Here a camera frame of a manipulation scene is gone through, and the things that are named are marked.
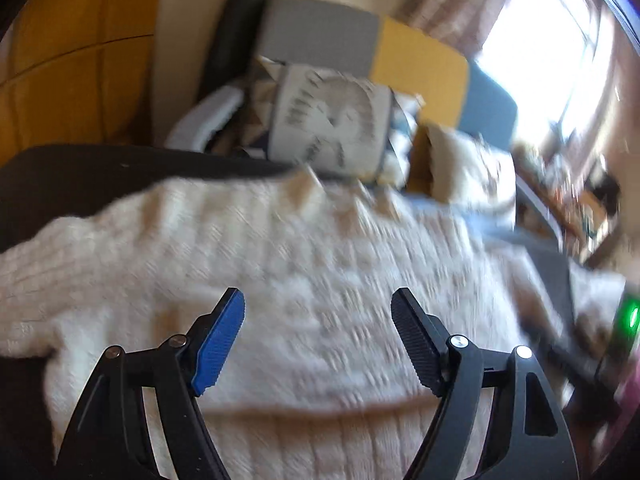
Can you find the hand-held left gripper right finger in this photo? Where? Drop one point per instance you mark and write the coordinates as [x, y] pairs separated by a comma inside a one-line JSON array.
[[417, 345]]

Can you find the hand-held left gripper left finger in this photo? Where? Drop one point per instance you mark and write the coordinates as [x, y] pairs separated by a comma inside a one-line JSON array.
[[220, 345]]

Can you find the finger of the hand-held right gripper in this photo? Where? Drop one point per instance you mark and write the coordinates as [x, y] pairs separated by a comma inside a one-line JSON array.
[[565, 352]]

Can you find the white knit sweater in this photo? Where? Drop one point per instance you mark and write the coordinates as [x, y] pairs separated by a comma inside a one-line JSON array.
[[300, 270]]

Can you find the cluttered wooden shelf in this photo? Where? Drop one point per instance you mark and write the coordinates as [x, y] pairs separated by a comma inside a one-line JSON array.
[[570, 195]]

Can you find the deer print cushion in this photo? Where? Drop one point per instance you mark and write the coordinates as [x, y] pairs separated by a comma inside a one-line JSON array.
[[465, 170]]

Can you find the black leather massage bed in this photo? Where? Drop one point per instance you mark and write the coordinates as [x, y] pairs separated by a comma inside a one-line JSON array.
[[75, 180]]

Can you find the tiger print cushion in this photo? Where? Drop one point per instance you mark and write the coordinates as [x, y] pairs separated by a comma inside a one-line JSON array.
[[330, 115]]

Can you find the window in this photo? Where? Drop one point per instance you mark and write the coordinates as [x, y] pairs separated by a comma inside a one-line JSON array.
[[540, 50]]

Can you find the black rolled mat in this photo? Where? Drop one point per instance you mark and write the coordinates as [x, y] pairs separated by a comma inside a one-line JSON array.
[[235, 30]]

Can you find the wooden cabinet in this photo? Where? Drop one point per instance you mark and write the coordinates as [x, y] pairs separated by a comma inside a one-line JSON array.
[[65, 50]]

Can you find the patterned curtain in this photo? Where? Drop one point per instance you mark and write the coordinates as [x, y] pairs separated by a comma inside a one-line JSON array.
[[450, 0]]

